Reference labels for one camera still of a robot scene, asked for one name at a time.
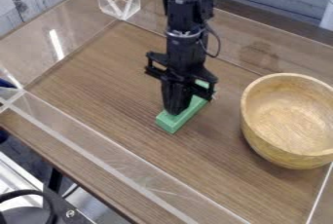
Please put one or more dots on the clear acrylic tray wall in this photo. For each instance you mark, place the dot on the clear acrylic tray wall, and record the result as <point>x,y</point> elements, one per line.
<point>86,106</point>

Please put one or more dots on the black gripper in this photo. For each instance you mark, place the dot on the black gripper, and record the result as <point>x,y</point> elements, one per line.
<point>182,64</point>

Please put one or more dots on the green rectangular block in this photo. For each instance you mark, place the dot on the green rectangular block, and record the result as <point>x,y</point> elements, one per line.
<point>171,123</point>

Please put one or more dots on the black metal table bracket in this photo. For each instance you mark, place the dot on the black metal table bracket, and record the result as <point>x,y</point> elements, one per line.
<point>67,213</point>

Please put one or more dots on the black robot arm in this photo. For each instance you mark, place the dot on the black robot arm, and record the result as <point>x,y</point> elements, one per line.
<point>187,17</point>

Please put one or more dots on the brown wooden bowl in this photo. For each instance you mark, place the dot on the brown wooden bowl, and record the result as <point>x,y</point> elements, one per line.
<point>286,120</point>

